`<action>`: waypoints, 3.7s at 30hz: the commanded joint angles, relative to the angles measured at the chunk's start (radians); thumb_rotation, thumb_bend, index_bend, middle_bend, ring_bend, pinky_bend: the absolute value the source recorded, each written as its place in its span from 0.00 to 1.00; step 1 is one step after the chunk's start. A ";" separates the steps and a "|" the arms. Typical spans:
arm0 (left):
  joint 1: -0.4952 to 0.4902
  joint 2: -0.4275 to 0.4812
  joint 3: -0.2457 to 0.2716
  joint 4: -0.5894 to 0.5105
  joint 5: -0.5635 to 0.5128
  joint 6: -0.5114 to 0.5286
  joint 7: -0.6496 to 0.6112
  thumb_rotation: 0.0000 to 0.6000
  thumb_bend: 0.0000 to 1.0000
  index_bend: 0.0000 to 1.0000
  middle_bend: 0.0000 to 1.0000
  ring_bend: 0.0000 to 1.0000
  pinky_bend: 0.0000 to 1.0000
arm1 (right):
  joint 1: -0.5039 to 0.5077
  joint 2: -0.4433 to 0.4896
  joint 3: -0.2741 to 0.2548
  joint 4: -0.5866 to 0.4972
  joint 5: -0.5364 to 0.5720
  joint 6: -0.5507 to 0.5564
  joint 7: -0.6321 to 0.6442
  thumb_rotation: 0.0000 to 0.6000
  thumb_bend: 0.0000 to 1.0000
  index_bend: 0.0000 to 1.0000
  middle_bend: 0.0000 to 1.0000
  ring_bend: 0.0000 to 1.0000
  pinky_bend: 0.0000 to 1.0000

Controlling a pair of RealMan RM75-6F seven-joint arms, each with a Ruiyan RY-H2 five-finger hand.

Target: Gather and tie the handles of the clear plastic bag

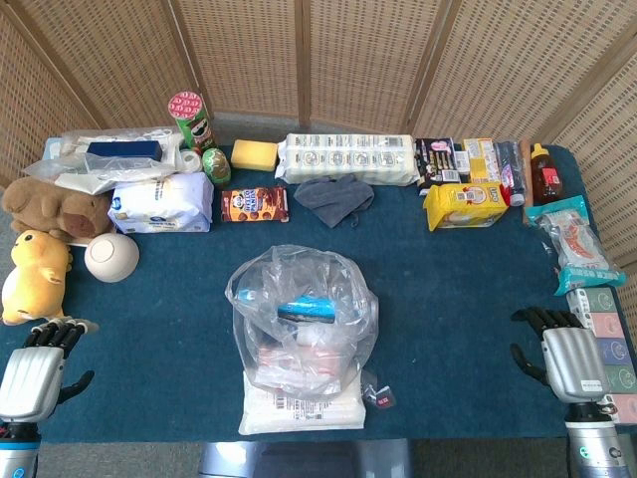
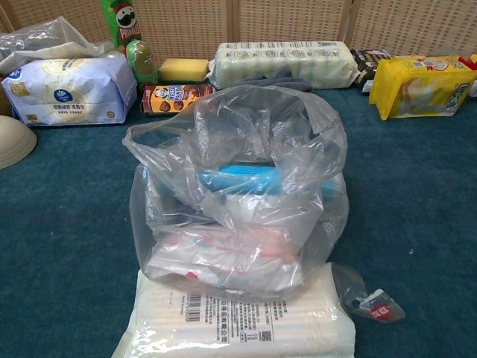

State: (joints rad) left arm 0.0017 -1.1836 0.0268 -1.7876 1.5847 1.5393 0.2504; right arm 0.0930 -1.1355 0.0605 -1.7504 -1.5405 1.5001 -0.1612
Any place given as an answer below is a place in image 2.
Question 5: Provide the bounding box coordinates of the clear plastic shopping bag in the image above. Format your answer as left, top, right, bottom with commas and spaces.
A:
122, 84, 350, 301

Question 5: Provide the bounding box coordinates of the green Pringles can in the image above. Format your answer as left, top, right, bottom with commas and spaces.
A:
99, 0, 145, 55

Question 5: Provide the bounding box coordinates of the woven folding screen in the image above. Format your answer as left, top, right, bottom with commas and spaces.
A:
0, 0, 477, 70

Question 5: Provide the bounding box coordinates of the blue tube roll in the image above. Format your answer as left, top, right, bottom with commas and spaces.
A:
197, 163, 288, 197

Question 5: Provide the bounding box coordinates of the yellow sponge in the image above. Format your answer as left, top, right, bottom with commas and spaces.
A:
159, 58, 209, 83

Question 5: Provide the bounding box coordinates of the white paper roll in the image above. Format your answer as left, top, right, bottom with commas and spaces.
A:
223, 193, 299, 227

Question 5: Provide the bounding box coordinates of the green egg-shaped toy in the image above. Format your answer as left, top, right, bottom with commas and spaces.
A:
125, 40, 159, 85

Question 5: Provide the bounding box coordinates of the teal tablecloth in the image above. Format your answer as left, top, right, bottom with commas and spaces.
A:
0, 87, 477, 358

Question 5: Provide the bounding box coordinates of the small clear red-label packet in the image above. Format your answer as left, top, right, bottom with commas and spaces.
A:
331, 263, 406, 322

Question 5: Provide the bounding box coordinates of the brown panda biscuit box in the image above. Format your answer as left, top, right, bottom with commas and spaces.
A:
140, 84, 217, 115

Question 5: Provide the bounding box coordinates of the grey cloth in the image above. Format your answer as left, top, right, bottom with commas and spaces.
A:
238, 68, 316, 94

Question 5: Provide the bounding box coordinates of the yellow biscuit pack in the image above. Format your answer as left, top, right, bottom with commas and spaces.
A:
368, 54, 477, 121

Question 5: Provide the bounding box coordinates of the black snack pack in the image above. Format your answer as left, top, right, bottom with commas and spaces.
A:
350, 48, 392, 94

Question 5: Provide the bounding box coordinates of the crumpled clear bag with items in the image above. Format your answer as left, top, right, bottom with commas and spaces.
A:
0, 15, 126, 78

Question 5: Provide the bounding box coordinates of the pink white wet wipes pack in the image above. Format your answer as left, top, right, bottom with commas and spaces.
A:
147, 227, 303, 292

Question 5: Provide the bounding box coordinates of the cream round bowl edge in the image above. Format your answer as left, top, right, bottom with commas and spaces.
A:
0, 114, 38, 171

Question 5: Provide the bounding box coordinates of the white blue tissue pack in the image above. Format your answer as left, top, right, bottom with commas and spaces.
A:
1, 56, 138, 128

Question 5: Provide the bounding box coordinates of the long pale paper cup pack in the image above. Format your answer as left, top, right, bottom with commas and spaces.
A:
206, 41, 361, 90

